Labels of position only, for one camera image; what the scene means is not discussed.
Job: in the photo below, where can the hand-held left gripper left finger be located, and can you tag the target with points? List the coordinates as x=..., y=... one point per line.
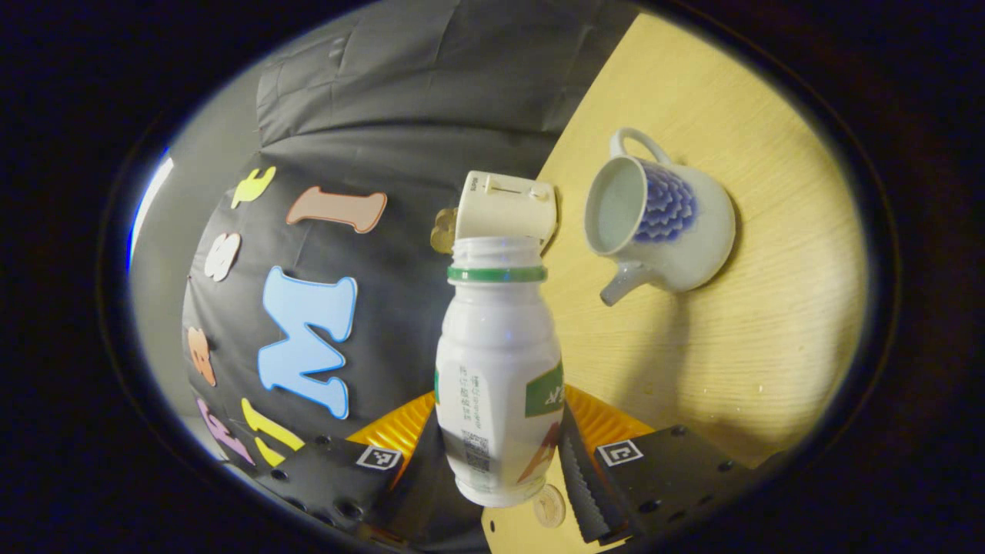
x=331, y=481

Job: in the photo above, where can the brown toast slice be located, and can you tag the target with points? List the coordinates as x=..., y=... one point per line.
x=442, y=242
x=448, y=218

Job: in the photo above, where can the black backdrop cloth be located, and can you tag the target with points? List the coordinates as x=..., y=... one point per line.
x=385, y=115

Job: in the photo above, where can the round brown coaster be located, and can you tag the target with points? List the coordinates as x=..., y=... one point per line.
x=550, y=506

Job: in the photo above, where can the white water bottle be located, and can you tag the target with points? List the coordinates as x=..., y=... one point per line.
x=496, y=346

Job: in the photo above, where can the white toaster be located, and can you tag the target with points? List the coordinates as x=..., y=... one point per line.
x=504, y=204

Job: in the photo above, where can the white blue teacup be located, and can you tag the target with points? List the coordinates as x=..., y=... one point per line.
x=692, y=246

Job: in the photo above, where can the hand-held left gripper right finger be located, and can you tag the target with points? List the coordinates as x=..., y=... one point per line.
x=669, y=477

